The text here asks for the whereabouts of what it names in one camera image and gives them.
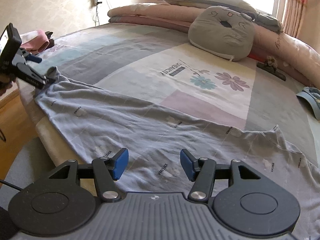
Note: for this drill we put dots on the person's left hand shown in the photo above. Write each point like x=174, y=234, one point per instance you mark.
x=6, y=84

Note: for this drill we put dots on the pink folded cloth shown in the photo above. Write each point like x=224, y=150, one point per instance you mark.
x=37, y=41

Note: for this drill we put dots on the grey patterned pillow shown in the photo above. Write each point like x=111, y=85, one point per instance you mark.
x=267, y=21

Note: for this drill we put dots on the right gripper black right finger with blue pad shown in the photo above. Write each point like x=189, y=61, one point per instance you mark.
x=203, y=172

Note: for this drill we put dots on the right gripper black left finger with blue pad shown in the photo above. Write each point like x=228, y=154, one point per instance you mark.
x=64, y=180

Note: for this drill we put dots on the black clip with brown toy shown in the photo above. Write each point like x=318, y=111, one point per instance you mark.
x=270, y=65

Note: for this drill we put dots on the grey cat face cushion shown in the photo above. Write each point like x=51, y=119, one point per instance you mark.
x=223, y=32

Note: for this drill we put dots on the light grey printed pants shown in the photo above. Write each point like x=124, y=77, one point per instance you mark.
x=277, y=136

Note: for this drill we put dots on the pink folded quilt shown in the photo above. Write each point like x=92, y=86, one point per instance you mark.
x=299, y=60

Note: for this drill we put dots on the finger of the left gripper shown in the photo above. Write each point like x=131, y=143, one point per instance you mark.
x=33, y=58
x=38, y=81

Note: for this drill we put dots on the red striped curtain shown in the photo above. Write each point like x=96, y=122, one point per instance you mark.
x=294, y=16

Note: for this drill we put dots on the blue baseball cap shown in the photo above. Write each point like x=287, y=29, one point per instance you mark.
x=311, y=95

